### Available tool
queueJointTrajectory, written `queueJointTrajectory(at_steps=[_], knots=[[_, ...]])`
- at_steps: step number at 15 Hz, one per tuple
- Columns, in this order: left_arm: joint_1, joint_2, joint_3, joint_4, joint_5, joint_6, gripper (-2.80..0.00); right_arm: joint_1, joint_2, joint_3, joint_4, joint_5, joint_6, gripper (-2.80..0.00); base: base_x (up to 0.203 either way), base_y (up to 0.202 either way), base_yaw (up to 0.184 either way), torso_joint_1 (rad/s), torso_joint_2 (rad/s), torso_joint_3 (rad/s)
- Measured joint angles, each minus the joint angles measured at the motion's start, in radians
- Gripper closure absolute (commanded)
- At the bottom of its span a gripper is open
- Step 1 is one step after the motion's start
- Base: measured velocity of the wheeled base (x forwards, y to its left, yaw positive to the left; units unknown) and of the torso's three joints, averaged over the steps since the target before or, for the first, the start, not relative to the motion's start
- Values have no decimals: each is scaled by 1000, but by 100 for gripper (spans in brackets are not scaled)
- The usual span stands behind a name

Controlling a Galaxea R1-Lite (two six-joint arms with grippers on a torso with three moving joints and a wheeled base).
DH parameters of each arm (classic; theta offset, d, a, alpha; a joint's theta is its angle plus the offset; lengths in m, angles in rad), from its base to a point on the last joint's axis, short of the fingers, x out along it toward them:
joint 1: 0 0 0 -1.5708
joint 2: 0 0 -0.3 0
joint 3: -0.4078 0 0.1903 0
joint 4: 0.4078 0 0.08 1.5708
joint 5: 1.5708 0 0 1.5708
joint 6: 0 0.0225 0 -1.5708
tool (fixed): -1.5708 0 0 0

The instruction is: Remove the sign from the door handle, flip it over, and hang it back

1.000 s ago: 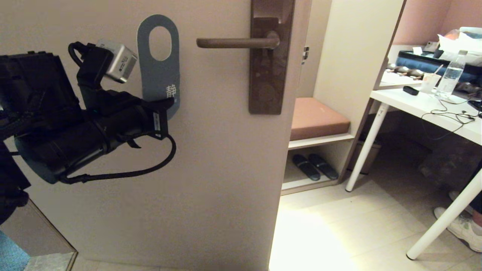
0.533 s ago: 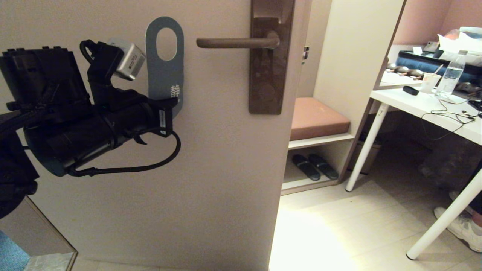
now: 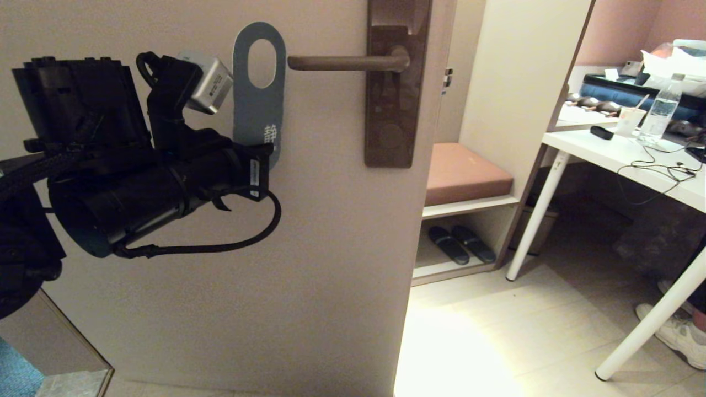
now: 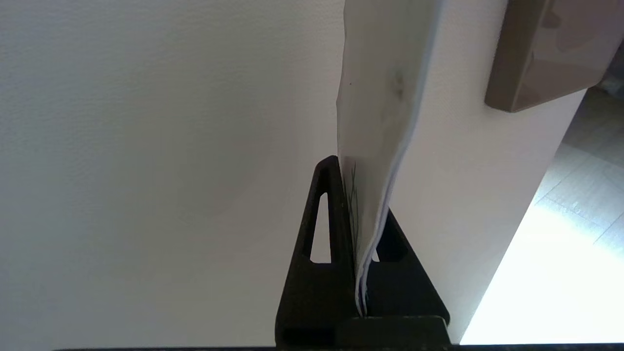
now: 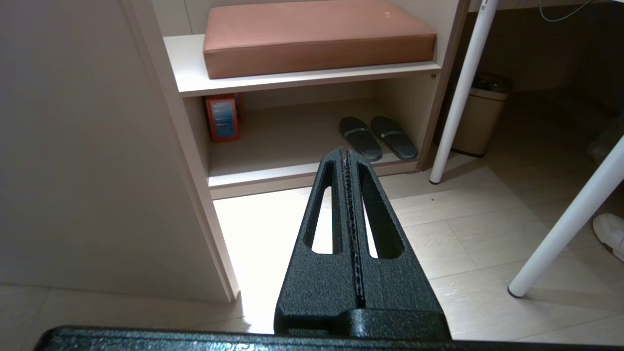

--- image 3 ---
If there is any white door hanger sign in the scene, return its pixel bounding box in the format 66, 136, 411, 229
232, 22, 287, 169

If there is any thin black earphone cable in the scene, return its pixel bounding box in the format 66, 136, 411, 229
614, 138, 706, 208

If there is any beige trash bin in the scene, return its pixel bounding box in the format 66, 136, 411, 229
510, 203, 559, 257

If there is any white paper sheet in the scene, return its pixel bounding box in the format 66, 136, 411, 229
556, 105, 619, 131

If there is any clear plastic water bottle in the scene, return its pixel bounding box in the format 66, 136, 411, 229
638, 74, 685, 146

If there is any dark blue case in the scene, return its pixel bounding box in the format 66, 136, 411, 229
579, 74, 706, 123

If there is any black braided cable sleeve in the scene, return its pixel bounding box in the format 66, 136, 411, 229
0, 146, 89, 205

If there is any beige door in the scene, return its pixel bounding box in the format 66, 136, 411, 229
0, 0, 458, 397

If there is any white plastic bag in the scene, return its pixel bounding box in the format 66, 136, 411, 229
640, 40, 706, 100

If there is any white round table leg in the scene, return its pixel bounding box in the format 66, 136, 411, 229
595, 258, 706, 383
505, 150, 570, 283

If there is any terracotta seat cushion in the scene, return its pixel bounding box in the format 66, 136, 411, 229
425, 143, 514, 208

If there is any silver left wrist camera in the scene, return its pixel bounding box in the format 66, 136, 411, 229
178, 51, 234, 115

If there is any dark grey slipper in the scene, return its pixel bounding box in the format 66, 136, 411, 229
428, 226, 470, 267
451, 225, 497, 265

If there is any cream shelf cabinet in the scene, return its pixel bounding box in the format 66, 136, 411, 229
411, 0, 597, 288

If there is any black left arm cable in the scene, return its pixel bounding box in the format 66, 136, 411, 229
113, 189, 282, 260

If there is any white paper cup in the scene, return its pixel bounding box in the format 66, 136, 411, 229
614, 107, 646, 139

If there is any person leg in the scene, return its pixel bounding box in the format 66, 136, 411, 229
681, 236, 706, 334

